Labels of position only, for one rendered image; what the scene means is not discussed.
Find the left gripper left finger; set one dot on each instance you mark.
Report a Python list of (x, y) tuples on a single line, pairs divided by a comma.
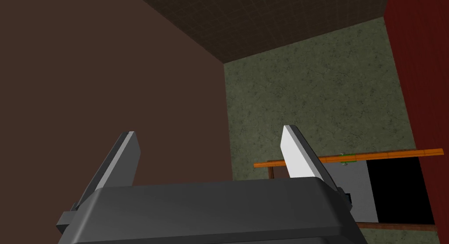
[(119, 163)]

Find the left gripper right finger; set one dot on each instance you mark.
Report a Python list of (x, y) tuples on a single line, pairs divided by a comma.
[(302, 159)]

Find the orange topped table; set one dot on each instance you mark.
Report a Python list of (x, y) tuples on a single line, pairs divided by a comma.
[(393, 155)]

